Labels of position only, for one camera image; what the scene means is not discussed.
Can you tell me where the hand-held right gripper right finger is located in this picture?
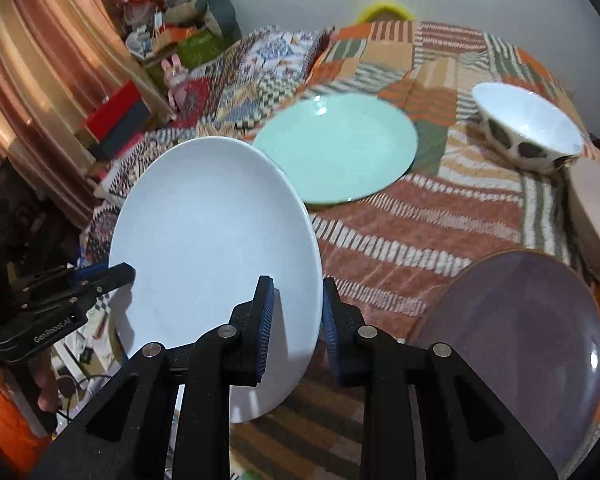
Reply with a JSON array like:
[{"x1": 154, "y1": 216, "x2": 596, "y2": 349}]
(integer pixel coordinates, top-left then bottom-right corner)
[{"x1": 321, "y1": 277, "x2": 561, "y2": 480}]

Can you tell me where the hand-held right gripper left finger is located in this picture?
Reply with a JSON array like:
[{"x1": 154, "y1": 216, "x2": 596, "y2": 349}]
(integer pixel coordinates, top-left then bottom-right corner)
[{"x1": 30, "y1": 275, "x2": 276, "y2": 480}]

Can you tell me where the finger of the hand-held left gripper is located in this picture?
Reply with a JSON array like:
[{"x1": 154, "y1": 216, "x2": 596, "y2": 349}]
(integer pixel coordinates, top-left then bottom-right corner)
[{"x1": 10, "y1": 262, "x2": 136, "y2": 311}]

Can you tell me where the white plate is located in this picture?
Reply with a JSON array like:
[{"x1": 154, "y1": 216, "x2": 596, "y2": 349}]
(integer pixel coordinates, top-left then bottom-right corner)
[{"x1": 107, "y1": 136, "x2": 324, "y2": 423}]

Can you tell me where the purple plate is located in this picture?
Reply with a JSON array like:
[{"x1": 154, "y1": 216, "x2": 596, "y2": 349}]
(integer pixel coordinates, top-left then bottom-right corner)
[{"x1": 410, "y1": 249, "x2": 600, "y2": 480}]

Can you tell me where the mint green plate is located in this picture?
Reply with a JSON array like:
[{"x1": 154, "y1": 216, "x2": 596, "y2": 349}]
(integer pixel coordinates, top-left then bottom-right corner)
[{"x1": 252, "y1": 92, "x2": 419, "y2": 206}]

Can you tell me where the beige bowl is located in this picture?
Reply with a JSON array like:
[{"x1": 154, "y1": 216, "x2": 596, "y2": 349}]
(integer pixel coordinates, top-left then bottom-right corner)
[{"x1": 566, "y1": 157, "x2": 600, "y2": 293}]

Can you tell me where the cow print bowl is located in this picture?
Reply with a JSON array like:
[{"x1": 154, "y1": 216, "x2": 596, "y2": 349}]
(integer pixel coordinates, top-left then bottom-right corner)
[{"x1": 472, "y1": 82, "x2": 586, "y2": 175}]

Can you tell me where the person's left forearm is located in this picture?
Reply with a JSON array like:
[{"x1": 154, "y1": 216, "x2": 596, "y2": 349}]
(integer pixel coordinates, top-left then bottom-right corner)
[{"x1": 0, "y1": 380, "x2": 56, "y2": 466}]

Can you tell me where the person's left hand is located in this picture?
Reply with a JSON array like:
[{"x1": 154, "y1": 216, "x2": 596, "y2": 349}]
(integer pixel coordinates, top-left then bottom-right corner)
[{"x1": 36, "y1": 360, "x2": 62, "y2": 414}]

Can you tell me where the striped patchwork blanket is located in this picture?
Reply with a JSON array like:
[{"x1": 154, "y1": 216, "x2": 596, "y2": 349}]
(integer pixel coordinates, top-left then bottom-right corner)
[{"x1": 230, "y1": 20, "x2": 600, "y2": 480}]

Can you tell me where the red box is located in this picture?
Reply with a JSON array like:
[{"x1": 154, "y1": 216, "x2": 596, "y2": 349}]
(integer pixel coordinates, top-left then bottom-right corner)
[{"x1": 85, "y1": 82, "x2": 143, "y2": 136}]

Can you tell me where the pink bunny toy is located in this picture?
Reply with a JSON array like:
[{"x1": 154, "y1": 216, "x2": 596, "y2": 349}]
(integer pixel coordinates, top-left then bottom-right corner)
[{"x1": 162, "y1": 56, "x2": 191, "y2": 108}]

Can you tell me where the orange striped curtain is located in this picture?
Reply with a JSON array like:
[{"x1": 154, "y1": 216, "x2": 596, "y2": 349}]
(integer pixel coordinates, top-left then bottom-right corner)
[{"x1": 0, "y1": 0, "x2": 161, "y2": 211}]

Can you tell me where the patterned pillow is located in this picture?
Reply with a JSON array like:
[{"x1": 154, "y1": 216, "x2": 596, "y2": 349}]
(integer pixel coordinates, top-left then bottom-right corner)
[{"x1": 80, "y1": 27, "x2": 336, "y2": 266}]

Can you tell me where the yellow foam tube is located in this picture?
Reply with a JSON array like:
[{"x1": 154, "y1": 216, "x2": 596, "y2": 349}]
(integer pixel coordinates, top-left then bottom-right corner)
[{"x1": 356, "y1": 0, "x2": 415, "y2": 25}]

